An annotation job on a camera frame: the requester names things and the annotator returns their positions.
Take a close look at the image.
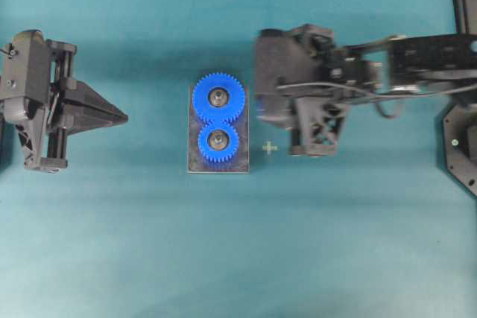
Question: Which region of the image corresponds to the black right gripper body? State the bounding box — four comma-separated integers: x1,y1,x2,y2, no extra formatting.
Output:
254,24,350,156

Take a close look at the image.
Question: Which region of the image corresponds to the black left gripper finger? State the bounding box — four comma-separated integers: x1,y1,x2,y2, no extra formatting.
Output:
60,77,128,123
51,104,127,136

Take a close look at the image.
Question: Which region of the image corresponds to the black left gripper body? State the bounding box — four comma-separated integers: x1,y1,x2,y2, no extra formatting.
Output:
1,29,77,174

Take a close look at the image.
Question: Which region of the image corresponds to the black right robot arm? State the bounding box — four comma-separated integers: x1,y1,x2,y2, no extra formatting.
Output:
254,24,476,157

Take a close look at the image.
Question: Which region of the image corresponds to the large gear steel shaft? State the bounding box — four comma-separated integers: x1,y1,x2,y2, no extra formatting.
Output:
210,88,227,106

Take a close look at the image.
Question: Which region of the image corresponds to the small gear steel shaft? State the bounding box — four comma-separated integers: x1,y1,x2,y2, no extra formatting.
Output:
208,130,229,150

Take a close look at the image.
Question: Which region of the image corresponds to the large blue gear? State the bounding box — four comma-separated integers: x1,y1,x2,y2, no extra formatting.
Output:
192,72,246,123

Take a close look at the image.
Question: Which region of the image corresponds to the small blue gear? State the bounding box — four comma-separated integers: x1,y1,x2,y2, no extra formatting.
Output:
198,123,239,163

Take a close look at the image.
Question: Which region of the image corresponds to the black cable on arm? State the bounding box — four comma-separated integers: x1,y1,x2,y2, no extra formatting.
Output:
276,81,477,119

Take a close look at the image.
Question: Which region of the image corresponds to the metal base plate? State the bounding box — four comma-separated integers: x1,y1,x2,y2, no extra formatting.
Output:
186,85,250,174

